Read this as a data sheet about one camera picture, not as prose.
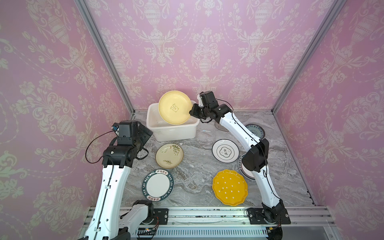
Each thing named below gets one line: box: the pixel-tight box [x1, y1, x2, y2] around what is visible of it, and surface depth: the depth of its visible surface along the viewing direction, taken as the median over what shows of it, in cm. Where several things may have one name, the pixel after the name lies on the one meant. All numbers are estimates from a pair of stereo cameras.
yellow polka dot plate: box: [212, 169, 248, 207], surface depth 85 cm
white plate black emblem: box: [212, 139, 240, 164], surface depth 99 cm
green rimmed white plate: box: [142, 168, 175, 202], surface depth 86 cm
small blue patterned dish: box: [245, 123, 265, 140], surface depth 111 cm
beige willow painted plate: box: [155, 143, 184, 169], surface depth 96 cm
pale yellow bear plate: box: [158, 90, 193, 125], surface depth 87 cm
